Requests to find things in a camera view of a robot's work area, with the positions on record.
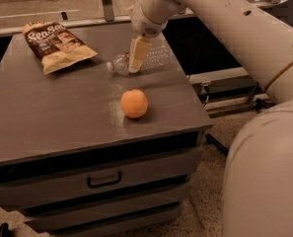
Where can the black stand base legs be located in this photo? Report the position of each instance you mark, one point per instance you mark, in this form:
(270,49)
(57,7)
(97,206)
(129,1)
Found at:
(212,140)

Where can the black drawer handle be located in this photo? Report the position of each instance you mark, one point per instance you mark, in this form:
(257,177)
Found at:
(95,183)

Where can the sea salt chip bag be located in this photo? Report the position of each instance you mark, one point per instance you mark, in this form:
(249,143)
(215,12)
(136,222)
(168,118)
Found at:
(55,46)

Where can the orange fruit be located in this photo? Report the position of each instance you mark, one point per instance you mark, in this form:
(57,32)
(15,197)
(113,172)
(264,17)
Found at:
(134,104)

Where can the metal railing frame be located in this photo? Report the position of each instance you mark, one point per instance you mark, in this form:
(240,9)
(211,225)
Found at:
(87,14)

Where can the low metal bench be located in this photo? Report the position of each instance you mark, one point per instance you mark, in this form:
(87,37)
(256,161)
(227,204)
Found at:
(229,91)

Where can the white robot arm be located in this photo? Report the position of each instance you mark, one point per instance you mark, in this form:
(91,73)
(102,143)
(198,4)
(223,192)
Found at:
(258,177)

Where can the grey drawer cabinet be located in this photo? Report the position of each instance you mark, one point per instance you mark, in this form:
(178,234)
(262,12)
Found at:
(57,130)

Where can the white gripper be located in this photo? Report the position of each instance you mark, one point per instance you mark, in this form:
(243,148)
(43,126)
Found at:
(145,20)

